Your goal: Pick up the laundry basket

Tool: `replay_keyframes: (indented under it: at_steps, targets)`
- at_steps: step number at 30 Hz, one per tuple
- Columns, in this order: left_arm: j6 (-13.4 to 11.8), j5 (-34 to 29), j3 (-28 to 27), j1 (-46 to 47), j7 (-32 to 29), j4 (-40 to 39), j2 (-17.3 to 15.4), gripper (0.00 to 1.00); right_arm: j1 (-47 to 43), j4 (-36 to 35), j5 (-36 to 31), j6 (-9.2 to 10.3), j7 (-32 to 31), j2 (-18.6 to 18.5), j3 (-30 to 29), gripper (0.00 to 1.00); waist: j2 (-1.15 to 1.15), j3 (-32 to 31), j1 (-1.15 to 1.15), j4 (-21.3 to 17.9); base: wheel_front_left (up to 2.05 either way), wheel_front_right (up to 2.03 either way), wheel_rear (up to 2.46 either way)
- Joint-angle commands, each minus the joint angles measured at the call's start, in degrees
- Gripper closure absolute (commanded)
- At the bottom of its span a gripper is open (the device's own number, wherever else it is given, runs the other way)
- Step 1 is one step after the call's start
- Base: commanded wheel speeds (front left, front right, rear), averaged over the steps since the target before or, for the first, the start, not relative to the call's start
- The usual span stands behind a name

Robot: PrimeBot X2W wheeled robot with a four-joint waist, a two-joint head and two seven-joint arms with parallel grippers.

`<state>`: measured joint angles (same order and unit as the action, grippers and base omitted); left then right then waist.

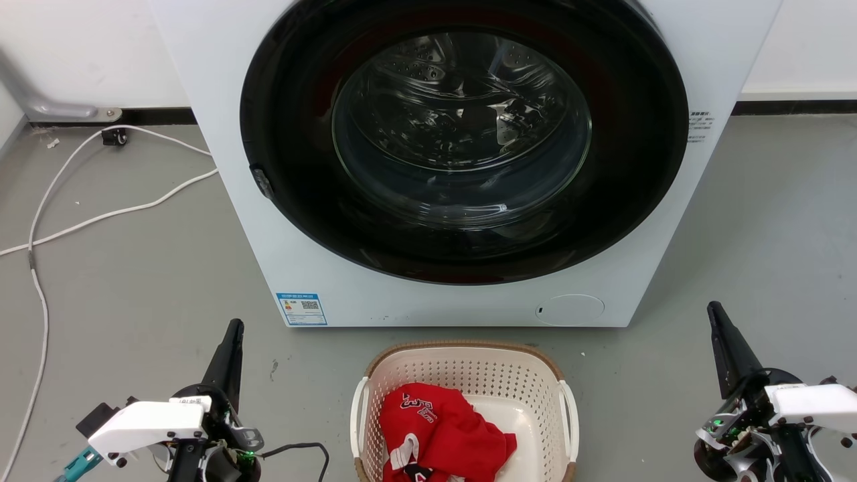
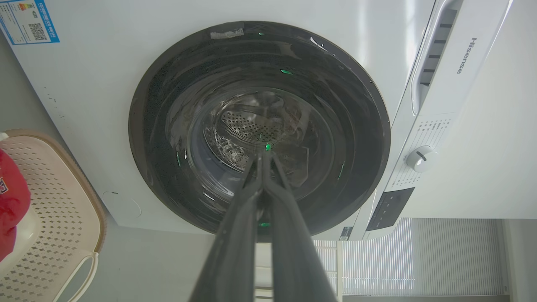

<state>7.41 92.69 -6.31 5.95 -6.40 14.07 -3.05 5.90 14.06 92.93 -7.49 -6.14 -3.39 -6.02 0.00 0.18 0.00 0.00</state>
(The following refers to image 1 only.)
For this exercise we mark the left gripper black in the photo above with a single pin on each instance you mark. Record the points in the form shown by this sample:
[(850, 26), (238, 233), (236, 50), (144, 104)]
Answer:
[(231, 435)]

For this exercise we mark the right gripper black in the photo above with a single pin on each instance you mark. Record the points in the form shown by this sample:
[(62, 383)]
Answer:
[(740, 428)]

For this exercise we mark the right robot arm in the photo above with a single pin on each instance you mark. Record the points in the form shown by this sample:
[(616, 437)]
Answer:
[(797, 462)]

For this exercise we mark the beige perforated laundry basket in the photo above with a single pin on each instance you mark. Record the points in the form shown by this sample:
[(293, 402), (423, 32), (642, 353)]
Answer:
[(469, 367)]

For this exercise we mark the blue energy label sticker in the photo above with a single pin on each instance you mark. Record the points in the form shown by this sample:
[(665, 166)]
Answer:
[(302, 308)]

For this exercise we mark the white front-load washing machine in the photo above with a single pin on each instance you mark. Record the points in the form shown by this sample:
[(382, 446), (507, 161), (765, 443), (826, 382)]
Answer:
[(669, 281)]

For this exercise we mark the round white filter cover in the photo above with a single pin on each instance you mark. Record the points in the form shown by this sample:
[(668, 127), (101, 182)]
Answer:
[(570, 310)]

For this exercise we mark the black round washer door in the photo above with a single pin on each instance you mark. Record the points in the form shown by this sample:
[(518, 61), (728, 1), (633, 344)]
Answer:
[(294, 201)]

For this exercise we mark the small printed text label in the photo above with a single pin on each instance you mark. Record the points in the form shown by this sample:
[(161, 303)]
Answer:
[(699, 127)]

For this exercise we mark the red printed shirt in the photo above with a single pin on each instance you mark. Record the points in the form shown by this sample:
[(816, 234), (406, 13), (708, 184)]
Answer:
[(448, 428)]

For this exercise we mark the grey metal pipe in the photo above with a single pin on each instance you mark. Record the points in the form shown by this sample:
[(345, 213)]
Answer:
[(40, 104)]

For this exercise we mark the steel washer drum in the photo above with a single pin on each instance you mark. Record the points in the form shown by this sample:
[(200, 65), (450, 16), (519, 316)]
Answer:
[(462, 134)]

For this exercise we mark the right white wrist camera housing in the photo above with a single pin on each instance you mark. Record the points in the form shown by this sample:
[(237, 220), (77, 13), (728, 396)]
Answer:
[(813, 402)]

